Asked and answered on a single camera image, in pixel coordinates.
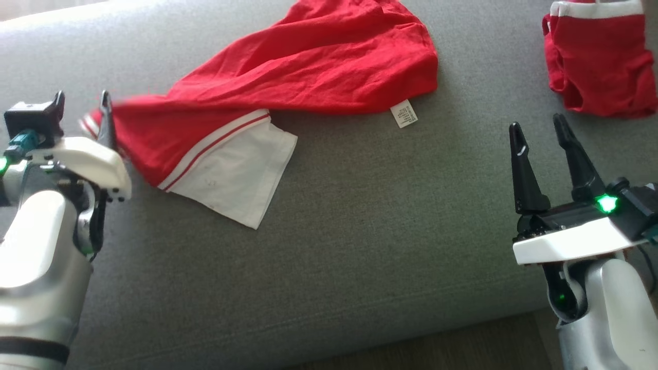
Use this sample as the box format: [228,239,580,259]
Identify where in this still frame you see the grey fabric ottoman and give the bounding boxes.
[0,0,658,370]

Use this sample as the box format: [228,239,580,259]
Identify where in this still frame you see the right camera cable teal plug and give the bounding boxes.
[635,226,658,296]

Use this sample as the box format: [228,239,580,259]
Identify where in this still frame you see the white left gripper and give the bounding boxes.
[26,90,132,202]

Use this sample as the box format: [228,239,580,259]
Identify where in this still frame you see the red shirt striped white sleeves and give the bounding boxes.
[80,0,439,230]

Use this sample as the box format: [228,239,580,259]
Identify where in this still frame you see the camera cable teal plug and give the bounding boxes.
[0,131,41,175]
[635,226,658,296]

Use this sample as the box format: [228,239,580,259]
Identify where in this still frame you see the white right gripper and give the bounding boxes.
[509,114,647,266]

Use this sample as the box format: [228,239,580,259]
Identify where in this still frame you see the red shorts white waistband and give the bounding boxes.
[542,0,658,120]

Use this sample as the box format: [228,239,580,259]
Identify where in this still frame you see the left camera cable teal plug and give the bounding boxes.
[0,131,41,175]

